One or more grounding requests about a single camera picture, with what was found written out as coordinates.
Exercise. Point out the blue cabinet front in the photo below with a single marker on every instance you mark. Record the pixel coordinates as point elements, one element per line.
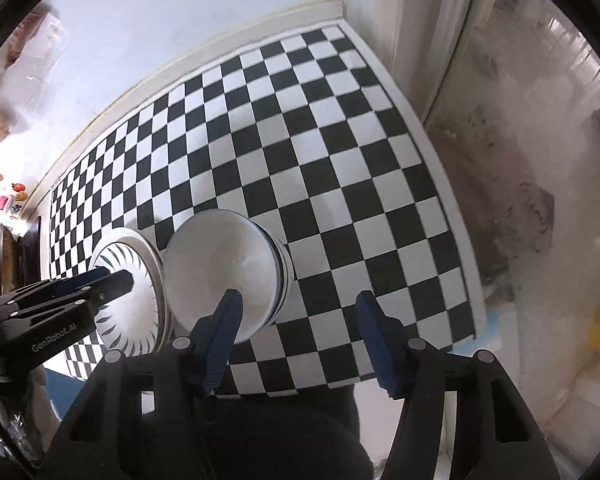
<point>72,380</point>

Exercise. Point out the white bowl with coloured dots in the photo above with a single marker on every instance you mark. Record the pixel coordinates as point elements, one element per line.
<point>215,260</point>

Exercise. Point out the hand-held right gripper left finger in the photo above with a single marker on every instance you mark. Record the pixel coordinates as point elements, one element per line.
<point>220,340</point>

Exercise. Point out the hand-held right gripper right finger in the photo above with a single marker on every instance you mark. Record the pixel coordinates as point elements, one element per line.
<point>382,345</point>

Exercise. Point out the clear plastic bag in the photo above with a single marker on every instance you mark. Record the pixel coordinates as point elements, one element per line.
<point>15,70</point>

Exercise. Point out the plain white bowl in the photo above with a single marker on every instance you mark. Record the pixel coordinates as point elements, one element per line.
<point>279,280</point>

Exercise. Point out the person's left forearm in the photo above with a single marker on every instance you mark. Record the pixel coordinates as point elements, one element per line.
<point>42,395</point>

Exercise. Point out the white plate with blue leaves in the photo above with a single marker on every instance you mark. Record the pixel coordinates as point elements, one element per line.
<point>130,290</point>

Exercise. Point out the black and white checkered mat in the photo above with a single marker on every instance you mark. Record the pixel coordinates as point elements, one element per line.
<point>305,150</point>

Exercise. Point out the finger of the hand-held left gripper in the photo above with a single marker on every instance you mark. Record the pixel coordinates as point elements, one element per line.
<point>80,280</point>
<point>110,285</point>

